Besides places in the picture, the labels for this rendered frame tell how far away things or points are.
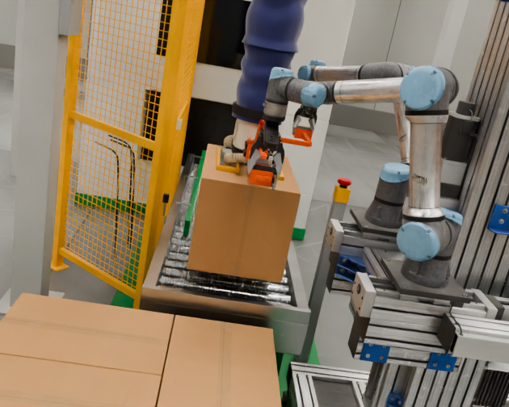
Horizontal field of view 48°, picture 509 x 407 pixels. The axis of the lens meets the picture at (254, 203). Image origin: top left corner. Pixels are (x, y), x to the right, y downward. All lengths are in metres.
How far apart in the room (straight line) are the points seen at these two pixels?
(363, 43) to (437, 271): 9.57
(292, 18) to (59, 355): 1.51
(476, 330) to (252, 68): 1.30
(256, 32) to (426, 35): 9.29
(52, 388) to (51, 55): 1.58
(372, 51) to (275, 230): 9.13
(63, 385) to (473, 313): 1.29
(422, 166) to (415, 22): 9.88
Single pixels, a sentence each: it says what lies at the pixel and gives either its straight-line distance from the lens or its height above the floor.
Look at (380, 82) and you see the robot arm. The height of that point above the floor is 1.59.
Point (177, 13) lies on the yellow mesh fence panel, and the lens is 2.84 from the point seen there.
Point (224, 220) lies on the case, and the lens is 2.28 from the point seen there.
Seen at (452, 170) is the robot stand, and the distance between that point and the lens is 2.01.
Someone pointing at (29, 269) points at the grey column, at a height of 0.25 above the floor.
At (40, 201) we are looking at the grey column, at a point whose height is 0.64.
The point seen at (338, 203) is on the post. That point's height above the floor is 0.92.
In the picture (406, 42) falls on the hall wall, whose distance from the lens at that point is 11.43.
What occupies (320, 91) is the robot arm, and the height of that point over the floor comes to 1.53.
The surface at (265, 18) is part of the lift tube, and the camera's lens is 2.34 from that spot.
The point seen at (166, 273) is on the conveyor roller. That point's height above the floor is 0.54.
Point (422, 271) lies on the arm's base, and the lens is 1.81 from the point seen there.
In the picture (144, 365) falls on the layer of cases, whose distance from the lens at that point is 2.02.
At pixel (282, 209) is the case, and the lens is 2.27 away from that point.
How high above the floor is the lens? 1.72
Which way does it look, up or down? 18 degrees down
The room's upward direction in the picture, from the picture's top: 11 degrees clockwise
